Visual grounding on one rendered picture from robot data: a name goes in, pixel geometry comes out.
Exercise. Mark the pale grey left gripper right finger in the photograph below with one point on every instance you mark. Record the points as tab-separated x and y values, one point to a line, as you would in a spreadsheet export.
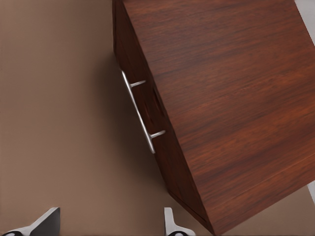
169	222

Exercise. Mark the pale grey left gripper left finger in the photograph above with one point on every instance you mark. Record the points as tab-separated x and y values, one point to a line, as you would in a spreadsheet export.
46	222

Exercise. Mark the dark wooden drawer cabinet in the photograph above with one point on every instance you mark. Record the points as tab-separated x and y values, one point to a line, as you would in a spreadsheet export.
221	110

